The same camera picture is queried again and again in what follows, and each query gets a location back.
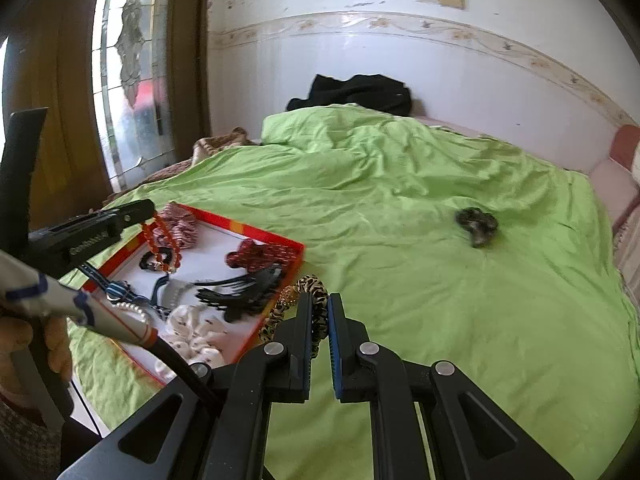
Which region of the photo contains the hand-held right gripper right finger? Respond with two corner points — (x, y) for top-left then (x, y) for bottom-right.
(327, 293), (574, 480)

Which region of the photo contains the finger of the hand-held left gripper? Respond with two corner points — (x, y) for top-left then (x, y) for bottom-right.
(101, 198), (157, 234)

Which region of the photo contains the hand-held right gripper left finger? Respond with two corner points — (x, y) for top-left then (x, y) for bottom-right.
(57, 292), (317, 480)

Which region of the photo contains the red bead bracelet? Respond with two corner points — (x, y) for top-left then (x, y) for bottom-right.
(141, 214), (182, 273)

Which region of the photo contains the leopard print scrunchie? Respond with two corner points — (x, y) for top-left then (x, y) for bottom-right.
(257, 275), (331, 361)

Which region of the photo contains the red tray with white inside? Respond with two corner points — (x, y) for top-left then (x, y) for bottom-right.
(80, 202), (306, 386)

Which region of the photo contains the white patterned scrunchie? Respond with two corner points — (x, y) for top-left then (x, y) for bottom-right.
(155, 304), (226, 381)

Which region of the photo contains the person's left forearm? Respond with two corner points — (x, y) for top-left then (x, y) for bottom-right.
(0, 391), (63, 480)

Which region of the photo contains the person's left hand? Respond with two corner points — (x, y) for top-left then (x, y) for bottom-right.
(0, 310), (75, 391)

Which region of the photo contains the red plaid scrunchie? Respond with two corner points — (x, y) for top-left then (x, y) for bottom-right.
(152, 202), (201, 251)

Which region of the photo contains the black hair claw clip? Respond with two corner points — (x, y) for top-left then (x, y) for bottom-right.
(192, 265), (286, 323)

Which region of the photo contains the grey hair clip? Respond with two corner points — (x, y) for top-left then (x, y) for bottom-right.
(149, 274), (197, 311)

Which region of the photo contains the green blanket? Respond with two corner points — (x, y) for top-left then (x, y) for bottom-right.
(67, 104), (640, 480)

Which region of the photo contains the brown patterned blanket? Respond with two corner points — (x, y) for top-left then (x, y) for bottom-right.
(102, 127), (261, 206)

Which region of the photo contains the stained glass window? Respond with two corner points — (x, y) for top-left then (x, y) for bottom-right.
(92, 0), (176, 193)

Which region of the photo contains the black clothing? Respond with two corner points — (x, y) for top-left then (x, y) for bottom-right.
(286, 74), (413, 117)

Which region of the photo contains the black bead bracelet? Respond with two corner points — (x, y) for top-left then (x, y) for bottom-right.
(139, 250), (183, 275)

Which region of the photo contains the blue striped hair tie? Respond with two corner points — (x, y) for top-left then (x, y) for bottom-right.
(85, 262), (168, 321)

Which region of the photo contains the black cable with white tape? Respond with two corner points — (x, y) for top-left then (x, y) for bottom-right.
(0, 249), (223, 413)

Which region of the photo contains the pearl bracelet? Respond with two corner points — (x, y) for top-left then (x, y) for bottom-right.
(111, 300), (153, 325)

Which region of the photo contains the brown wooden door frame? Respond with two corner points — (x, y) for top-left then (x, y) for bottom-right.
(0, 0), (211, 221)

